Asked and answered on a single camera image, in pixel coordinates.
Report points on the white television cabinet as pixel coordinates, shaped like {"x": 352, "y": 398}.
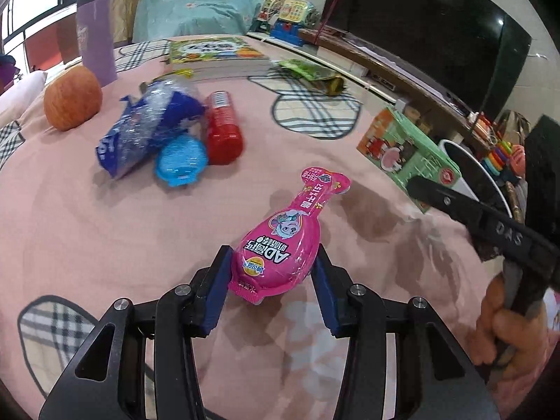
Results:
{"x": 372, "y": 52}

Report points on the rainbow stacking rings toy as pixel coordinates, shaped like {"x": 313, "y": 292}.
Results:
{"x": 498, "y": 162}

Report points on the purple thermos bottle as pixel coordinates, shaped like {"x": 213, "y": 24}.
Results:
{"x": 96, "y": 39}

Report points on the toy phone set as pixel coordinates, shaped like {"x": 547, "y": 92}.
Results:
{"x": 297, "y": 11}

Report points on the pink lollipop packet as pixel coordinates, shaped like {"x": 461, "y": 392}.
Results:
{"x": 280, "y": 245}

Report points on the beige patterned curtain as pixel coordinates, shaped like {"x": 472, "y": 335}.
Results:
{"x": 127, "y": 0}

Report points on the colourful wheel toy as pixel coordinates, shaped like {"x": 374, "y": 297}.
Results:
{"x": 267, "y": 13}

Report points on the blue round packet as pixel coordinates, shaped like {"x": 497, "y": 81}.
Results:
{"x": 179, "y": 162}

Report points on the person's right hand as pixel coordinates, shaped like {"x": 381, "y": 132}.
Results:
{"x": 523, "y": 341}

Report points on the pale pink quilt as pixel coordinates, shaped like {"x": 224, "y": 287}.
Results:
{"x": 17, "y": 96}

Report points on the blue crinkled plastic wrapper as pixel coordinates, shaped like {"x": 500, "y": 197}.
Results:
{"x": 131, "y": 140}

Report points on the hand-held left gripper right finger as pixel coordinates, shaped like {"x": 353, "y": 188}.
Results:
{"x": 326, "y": 299}

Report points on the white trash bin black liner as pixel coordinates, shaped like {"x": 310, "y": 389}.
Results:
{"x": 477, "y": 175}

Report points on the brown framed balcony window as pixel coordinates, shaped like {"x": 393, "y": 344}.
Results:
{"x": 39, "y": 8}

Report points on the beige bag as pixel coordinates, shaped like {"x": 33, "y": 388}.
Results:
{"x": 514, "y": 122}

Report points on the children's picture book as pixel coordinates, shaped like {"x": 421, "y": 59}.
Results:
{"x": 210, "y": 50}

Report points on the red toy telephone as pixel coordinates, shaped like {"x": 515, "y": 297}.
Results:
{"x": 483, "y": 127}

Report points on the green printed carton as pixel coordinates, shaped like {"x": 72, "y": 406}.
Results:
{"x": 407, "y": 157}

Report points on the red apple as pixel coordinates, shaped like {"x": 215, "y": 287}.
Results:
{"x": 72, "y": 98}

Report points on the red candy tube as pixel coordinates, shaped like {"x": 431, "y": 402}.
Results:
{"x": 223, "y": 131}

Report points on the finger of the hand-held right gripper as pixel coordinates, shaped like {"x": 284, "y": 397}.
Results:
{"x": 442, "y": 199}

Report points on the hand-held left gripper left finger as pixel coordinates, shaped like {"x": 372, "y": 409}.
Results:
{"x": 214, "y": 291}

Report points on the green snack packet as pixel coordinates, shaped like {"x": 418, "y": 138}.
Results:
{"x": 306, "y": 70}

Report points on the pink plastic toy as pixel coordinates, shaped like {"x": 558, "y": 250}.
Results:
{"x": 518, "y": 159}

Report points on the teal cloth covered furniture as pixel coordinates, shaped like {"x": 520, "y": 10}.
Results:
{"x": 188, "y": 8}

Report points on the black flat television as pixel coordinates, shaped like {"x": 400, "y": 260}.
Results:
{"x": 415, "y": 30}

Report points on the purple cloth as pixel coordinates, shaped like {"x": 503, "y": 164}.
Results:
{"x": 8, "y": 68}

